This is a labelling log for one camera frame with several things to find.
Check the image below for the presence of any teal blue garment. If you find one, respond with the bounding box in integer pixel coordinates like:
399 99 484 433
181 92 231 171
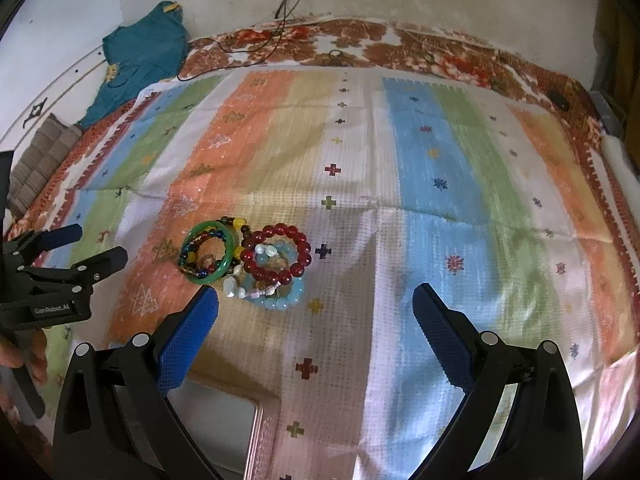
78 1 189 130

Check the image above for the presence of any white pearl bead bracelet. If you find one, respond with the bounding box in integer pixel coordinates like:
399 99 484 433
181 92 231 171
221 242 286 302

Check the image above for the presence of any white bolster pillow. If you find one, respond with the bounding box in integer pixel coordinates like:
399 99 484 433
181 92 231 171
602 136 639 198

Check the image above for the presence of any rose gold metal tin box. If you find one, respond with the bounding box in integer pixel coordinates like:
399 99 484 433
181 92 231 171
112 372 281 480

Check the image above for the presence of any person's left hand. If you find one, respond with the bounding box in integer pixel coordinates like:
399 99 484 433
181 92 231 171
0 328 48 385

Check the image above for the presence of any small black object on bed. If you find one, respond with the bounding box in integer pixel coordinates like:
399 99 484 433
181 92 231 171
547 89 570 113

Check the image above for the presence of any black cable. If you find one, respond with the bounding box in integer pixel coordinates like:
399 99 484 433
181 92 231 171
176 0 312 84

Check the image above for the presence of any yellow and brown bead bracelet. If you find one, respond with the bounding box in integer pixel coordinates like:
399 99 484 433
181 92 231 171
218 214 253 281

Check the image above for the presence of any colourful striped cloth mat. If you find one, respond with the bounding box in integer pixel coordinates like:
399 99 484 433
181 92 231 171
29 68 639 479

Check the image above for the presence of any floral red brown bedsheet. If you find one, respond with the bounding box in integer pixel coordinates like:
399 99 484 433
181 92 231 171
0 16 640 311

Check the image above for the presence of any green jade bangle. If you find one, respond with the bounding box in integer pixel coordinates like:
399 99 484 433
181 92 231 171
178 217 238 285

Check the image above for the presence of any multicolour dark bead bracelet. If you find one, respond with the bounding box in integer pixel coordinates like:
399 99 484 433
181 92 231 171
179 226 228 280

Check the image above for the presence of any dark red bead bracelet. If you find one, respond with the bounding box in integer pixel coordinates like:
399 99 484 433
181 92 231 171
240 223 314 287

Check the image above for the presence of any light blue bead bracelet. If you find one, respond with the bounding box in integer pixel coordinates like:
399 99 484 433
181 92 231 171
244 238 307 312

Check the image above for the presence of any striped grey brown pillow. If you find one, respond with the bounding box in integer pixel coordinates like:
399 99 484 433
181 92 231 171
8 114 82 220

